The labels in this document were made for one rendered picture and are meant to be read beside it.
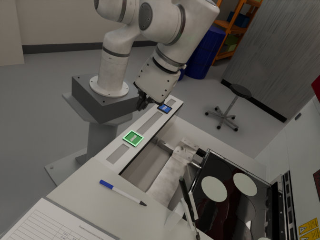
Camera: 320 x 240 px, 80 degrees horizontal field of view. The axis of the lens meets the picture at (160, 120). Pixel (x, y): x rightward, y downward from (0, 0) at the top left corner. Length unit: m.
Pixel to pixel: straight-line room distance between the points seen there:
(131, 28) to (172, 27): 0.47
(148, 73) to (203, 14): 0.19
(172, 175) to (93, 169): 0.30
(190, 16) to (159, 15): 0.07
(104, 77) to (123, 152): 0.40
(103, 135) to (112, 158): 0.48
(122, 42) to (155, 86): 0.37
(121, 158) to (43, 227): 0.26
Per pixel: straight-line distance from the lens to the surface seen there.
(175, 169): 0.76
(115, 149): 0.64
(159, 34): 0.39
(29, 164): 1.83
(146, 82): 0.52
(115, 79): 0.91
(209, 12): 0.43
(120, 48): 0.85
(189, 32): 0.43
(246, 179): 0.89
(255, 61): 3.82
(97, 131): 1.09
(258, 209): 0.83
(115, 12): 0.80
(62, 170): 1.74
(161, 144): 0.87
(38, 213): 0.54
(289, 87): 3.76
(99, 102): 0.87
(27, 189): 1.71
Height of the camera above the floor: 1.45
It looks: 37 degrees down
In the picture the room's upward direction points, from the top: 21 degrees clockwise
